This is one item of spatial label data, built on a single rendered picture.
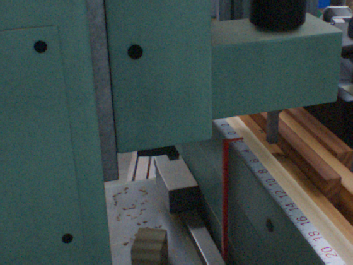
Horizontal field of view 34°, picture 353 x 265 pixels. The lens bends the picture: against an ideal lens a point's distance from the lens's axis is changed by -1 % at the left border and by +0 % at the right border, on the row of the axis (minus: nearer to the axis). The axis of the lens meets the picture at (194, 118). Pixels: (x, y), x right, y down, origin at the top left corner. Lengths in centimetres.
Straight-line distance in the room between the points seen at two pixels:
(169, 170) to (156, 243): 13
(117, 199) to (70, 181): 36
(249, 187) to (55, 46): 24
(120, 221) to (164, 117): 30
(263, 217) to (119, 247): 23
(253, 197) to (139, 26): 20
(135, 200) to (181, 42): 37
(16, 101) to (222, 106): 19
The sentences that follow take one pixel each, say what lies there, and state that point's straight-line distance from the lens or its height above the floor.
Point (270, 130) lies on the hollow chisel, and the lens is 57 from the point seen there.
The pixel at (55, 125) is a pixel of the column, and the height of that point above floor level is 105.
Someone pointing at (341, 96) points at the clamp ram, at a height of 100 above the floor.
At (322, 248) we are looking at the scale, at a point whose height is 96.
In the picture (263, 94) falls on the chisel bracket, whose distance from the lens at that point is 51.
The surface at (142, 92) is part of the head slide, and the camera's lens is 44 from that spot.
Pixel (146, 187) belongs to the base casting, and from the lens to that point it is 79.
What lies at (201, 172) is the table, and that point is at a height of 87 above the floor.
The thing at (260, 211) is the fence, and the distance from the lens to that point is 52.
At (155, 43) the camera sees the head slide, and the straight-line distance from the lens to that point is 43.
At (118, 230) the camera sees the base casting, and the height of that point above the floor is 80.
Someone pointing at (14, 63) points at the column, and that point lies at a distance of 38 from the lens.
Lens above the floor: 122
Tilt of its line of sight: 25 degrees down
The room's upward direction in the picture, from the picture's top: 1 degrees counter-clockwise
